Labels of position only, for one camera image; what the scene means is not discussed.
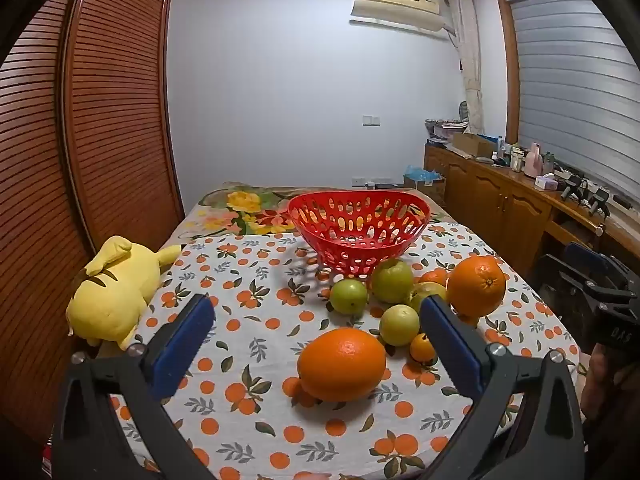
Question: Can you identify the yellow plush toy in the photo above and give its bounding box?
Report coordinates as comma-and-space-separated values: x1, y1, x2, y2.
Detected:
66, 235, 183, 351

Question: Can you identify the red plastic perforated basket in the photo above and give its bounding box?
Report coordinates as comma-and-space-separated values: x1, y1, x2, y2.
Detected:
287, 190, 432, 280

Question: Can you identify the wooden louvred wardrobe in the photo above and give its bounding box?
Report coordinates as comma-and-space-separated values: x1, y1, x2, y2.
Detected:
0, 0, 187, 461

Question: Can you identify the green apple, top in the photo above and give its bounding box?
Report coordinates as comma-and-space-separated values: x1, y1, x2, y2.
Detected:
370, 259, 414, 304

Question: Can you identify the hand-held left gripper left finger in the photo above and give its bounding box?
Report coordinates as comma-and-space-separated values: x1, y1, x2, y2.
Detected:
52, 294, 217, 480

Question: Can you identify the open cardboard box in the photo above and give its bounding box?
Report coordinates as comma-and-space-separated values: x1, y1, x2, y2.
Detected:
451, 132, 497, 159

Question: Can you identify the floral blanket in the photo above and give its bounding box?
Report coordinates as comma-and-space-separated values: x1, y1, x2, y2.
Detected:
175, 182, 451, 242

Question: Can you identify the wooden sideboard cabinet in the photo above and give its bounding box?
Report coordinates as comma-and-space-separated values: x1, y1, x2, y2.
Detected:
424, 142, 640, 281

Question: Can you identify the large orange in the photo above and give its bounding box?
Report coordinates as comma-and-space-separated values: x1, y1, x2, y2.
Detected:
297, 327, 388, 403
446, 255, 507, 317

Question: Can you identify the person's right hand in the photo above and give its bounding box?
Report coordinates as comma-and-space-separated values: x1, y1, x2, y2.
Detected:
581, 350, 609, 421

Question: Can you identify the black device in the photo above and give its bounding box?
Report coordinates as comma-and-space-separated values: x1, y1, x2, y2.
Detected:
560, 175, 612, 217

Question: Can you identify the pink bottle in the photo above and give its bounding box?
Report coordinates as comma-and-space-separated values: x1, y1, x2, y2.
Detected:
523, 143, 544, 179

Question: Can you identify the blue plastic bag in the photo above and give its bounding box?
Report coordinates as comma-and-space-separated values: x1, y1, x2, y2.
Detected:
403, 164, 444, 182

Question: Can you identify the grey window blind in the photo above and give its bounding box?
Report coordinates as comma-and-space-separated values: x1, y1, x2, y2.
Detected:
509, 0, 640, 203

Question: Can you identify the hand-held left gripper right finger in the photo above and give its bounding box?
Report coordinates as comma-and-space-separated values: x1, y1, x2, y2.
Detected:
419, 295, 586, 480

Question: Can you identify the wall air conditioner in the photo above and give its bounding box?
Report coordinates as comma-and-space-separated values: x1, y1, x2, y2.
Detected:
349, 0, 447, 37

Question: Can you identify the pile of papers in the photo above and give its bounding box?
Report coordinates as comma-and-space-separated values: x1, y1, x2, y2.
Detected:
425, 118, 469, 142

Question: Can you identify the cream curtain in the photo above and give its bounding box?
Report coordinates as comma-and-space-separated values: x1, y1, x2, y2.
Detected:
446, 0, 484, 134

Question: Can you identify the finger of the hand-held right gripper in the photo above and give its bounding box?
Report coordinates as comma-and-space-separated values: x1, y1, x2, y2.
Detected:
536, 253, 609, 312
564, 241, 637, 287

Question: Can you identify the small cardboard box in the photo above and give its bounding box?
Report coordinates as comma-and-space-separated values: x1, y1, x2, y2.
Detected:
403, 176, 447, 202

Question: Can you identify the orange print tablecloth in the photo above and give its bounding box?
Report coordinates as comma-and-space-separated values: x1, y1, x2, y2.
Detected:
107, 230, 582, 480

